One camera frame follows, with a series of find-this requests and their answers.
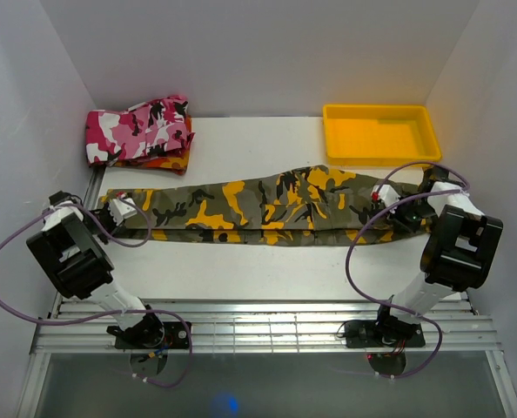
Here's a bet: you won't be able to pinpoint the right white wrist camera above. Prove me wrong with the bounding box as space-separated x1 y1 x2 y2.
371 184 401 209

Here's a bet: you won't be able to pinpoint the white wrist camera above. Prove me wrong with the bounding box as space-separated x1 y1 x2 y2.
371 184 401 209
109 192 138 224

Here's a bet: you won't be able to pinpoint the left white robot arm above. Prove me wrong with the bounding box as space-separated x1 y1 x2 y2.
26 191 165 349

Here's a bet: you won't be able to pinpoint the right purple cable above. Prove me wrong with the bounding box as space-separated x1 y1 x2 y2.
330 161 472 380

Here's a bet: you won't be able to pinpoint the yellow plastic tray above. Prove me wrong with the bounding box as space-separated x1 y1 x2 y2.
322 104 442 167

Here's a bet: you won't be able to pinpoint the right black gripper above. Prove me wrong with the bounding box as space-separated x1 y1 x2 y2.
384 195 438 234

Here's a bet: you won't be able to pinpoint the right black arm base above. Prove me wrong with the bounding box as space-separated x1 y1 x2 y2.
343 320 426 376

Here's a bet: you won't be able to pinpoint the olive yellow camouflage trousers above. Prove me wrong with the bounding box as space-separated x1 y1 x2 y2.
115 165 413 246

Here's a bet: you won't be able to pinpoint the orange camouflage folded trousers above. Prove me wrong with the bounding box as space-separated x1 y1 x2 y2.
111 116 194 175

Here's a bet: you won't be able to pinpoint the pink camouflage folded trousers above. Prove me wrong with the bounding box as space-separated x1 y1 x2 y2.
84 95 190 166

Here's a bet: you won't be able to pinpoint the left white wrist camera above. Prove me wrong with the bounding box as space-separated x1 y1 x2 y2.
109 192 138 224

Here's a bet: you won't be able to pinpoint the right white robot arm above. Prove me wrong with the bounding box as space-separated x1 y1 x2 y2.
373 166 503 346

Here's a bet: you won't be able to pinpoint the aluminium rail frame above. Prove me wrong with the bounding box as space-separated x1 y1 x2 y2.
15 169 517 418

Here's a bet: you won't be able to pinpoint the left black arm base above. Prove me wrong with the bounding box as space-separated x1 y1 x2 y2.
106 321 189 377

